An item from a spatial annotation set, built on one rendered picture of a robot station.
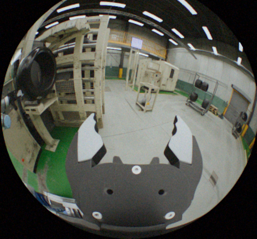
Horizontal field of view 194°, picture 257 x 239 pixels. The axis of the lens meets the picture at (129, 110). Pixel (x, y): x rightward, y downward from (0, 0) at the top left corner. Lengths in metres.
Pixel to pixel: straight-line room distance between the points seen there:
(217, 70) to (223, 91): 2.28
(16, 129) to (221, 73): 11.92
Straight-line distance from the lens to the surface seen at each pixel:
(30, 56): 0.88
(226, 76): 10.55
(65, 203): 0.55
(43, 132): 1.46
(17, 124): 1.44
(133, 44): 4.21
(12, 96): 0.85
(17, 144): 1.46
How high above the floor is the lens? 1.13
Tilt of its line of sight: 30 degrees down
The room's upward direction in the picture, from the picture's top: 9 degrees clockwise
